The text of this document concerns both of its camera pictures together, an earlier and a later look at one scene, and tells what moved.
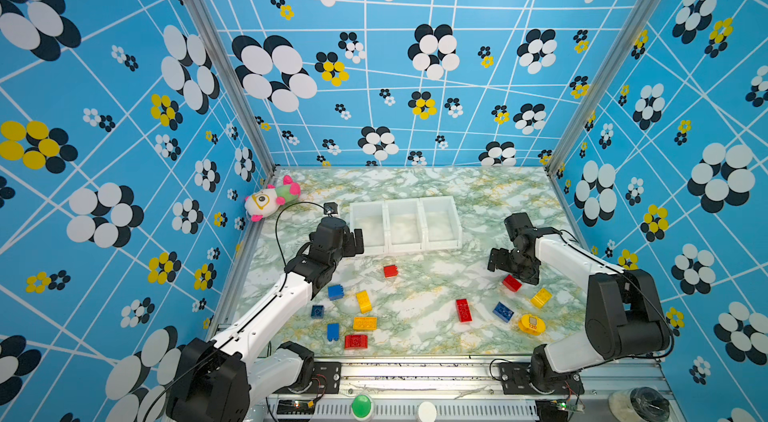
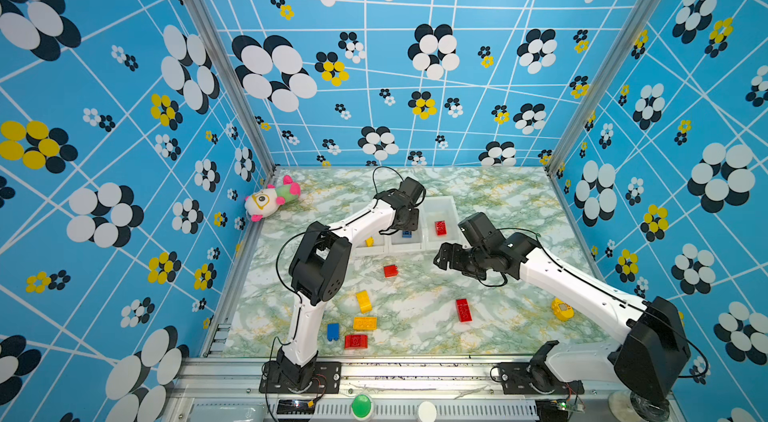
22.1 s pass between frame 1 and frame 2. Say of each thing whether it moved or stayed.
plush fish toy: stayed
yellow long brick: stayed
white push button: stayed
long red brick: stayed
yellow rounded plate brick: moved
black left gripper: moved
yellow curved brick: stayed
